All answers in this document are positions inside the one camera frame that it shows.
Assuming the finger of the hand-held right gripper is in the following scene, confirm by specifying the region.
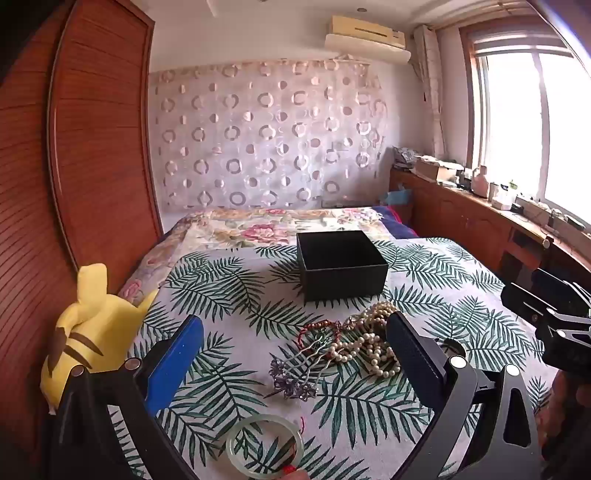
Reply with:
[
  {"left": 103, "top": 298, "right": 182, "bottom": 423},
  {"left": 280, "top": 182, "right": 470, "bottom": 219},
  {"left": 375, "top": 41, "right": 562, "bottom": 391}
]
[
  {"left": 531, "top": 268, "right": 591, "bottom": 311},
  {"left": 501, "top": 282, "right": 561, "bottom": 326}
]

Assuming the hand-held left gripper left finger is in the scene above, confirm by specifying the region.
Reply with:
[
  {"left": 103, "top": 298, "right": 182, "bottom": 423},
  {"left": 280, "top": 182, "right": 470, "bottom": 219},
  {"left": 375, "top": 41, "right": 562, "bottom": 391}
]
[{"left": 46, "top": 315, "right": 204, "bottom": 480}]

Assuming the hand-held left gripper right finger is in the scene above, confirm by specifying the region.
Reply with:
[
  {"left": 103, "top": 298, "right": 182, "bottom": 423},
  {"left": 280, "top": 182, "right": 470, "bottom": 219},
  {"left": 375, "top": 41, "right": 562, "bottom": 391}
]
[{"left": 386, "top": 311, "right": 543, "bottom": 480}]

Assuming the pearl necklace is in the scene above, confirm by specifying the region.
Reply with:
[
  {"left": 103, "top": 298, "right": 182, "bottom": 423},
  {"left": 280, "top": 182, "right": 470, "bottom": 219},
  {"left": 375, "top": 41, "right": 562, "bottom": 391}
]
[{"left": 330, "top": 302, "right": 402, "bottom": 380}]

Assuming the green jade bangle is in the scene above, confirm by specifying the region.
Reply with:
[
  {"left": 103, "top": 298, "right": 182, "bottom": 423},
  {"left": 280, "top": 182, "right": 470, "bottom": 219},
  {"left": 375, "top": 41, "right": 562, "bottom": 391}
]
[{"left": 226, "top": 414, "right": 305, "bottom": 476}]

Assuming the red bead bracelet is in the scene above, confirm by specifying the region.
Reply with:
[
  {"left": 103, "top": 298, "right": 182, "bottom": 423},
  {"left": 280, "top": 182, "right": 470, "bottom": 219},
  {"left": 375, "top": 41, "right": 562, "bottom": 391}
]
[{"left": 295, "top": 320, "right": 346, "bottom": 357}]

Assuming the black square box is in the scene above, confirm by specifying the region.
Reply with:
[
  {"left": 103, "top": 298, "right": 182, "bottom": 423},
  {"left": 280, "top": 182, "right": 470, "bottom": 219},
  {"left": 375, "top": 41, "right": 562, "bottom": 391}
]
[{"left": 296, "top": 229, "right": 389, "bottom": 304}]

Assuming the silver flower hairpin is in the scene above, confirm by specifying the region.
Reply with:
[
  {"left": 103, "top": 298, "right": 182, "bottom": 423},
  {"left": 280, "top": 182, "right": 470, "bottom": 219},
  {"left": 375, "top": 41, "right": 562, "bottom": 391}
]
[{"left": 264, "top": 339, "right": 339, "bottom": 401}]

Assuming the red cord bracelet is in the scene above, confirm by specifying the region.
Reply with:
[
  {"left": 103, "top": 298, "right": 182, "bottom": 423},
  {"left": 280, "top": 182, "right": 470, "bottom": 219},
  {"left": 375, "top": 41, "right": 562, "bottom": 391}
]
[{"left": 281, "top": 415, "right": 309, "bottom": 477}]

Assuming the person's right hand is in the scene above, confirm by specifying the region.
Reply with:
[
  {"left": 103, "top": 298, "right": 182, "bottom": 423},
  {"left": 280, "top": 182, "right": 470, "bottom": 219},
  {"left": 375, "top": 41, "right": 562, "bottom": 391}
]
[{"left": 540, "top": 369, "right": 591, "bottom": 480}]

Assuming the leaf print bed sheet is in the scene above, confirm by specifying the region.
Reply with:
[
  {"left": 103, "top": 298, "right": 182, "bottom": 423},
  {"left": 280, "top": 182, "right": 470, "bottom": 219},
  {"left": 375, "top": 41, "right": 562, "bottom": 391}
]
[{"left": 108, "top": 237, "right": 555, "bottom": 480}]

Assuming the yellow plush toy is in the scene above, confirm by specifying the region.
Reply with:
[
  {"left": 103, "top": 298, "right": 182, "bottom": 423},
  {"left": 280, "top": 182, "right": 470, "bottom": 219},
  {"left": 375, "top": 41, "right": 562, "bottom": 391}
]
[{"left": 41, "top": 263, "right": 160, "bottom": 414}]

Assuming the small white box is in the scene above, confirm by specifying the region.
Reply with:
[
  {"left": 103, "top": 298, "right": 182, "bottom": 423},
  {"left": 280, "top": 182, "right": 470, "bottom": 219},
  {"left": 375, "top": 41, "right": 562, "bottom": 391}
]
[{"left": 490, "top": 182, "right": 518, "bottom": 211}]

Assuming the wooden cabinet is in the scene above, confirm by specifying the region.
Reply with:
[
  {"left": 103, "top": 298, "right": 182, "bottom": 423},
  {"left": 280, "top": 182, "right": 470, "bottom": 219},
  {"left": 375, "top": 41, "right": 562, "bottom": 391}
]
[{"left": 389, "top": 166, "right": 591, "bottom": 296}]

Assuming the blue blanket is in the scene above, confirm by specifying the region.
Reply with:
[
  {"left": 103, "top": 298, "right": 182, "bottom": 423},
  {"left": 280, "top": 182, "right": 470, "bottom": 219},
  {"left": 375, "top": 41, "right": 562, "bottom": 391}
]
[{"left": 372, "top": 205, "right": 421, "bottom": 240}]

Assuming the white plastic jug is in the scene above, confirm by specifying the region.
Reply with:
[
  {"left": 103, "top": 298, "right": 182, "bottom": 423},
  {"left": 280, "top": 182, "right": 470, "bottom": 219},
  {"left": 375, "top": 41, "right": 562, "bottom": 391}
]
[{"left": 471, "top": 165, "right": 491, "bottom": 198}]

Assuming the floral quilt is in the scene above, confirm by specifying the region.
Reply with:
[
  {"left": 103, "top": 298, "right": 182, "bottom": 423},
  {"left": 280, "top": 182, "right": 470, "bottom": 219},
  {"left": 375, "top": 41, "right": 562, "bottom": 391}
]
[{"left": 117, "top": 206, "right": 393, "bottom": 301}]

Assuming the blue plastic bag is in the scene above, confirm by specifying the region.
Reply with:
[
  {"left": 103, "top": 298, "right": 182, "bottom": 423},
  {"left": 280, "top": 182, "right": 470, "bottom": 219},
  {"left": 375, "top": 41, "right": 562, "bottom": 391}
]
[{"left": 379, "top": 187, "right": 413, "bottom": 207}]

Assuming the cardboard box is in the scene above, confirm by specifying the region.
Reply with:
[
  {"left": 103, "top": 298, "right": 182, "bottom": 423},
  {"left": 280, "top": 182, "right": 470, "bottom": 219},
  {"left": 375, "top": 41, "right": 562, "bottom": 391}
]
[{"left": 414, "top": 157, "right": 465, "bottom": 182}]

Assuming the window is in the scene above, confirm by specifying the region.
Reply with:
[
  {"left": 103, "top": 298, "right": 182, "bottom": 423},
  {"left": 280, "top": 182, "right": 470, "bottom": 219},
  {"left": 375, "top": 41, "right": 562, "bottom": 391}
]
[{"left": 462, "top": 23, "right": 591, "bottom": 224}]

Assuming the patterned paper pile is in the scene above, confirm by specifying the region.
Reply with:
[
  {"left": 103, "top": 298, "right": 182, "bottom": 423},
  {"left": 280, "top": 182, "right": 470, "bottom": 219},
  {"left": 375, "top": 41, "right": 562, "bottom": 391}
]
[{"left": 392, "top": 147, "right": 419, "bottom": 169}]

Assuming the white wrapped pipe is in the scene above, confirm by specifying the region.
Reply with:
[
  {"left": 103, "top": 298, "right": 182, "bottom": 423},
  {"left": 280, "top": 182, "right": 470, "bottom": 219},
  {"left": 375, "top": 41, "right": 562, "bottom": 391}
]
[{"left": 412, "top": 25, "right": 446, "bottom": 160}]

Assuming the circle pattern wall cloth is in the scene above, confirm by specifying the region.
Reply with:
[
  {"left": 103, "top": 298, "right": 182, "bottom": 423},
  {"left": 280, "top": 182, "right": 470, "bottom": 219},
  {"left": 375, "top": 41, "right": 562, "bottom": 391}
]
[{"left": 148, "top": 58, "right": 386, "bottom": 214}]

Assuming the wall air conditioner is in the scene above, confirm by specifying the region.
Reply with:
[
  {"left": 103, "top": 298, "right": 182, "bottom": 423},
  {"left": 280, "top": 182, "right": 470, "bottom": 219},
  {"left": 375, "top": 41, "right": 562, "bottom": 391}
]
[{"left": 324, "top": 15, "right": 411, "bottom": 63}]

